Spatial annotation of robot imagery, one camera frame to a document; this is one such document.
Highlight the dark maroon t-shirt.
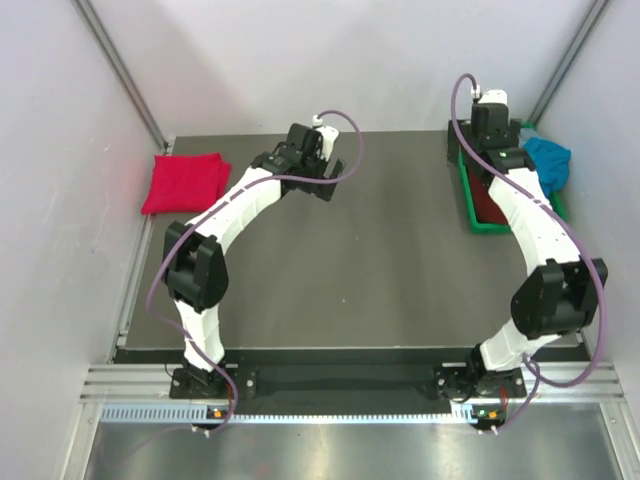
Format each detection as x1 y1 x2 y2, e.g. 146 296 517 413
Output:
467 169 507 225

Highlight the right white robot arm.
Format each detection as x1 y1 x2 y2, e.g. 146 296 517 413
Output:
449 90 608 396

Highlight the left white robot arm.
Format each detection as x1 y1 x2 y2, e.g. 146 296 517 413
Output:
162 118 345 399

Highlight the blue t-shirt in bin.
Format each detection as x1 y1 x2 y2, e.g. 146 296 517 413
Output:
524 138 572 198

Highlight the green plastic bin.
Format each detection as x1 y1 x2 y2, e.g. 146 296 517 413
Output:
447 122 571 235

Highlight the folded bright red t-shirt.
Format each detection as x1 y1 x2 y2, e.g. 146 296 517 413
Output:
141 152 232 215

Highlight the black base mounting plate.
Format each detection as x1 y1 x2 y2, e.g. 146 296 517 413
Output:
169 363 526 401

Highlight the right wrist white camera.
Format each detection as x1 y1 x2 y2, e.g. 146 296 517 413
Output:
471 86 508 106

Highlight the wrist white camera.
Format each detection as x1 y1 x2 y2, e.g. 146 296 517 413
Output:
312 115 340 162
471 86 508 106

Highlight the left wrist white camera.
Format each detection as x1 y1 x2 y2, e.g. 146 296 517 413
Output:
312 115 340 162

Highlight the right aluminium corner post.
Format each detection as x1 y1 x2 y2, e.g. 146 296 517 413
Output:
528 0 611 125

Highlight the aluminium corner post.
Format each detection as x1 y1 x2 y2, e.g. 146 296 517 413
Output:
71 0 170 152
528 0 611 125

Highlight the aluminium front rail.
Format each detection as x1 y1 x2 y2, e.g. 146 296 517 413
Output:
80 362 624 403

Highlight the left aluminium corner post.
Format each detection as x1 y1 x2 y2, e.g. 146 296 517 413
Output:
71 0 170 152

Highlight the grey slotted cable duct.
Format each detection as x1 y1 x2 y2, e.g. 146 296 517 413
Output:
100 404 498 425

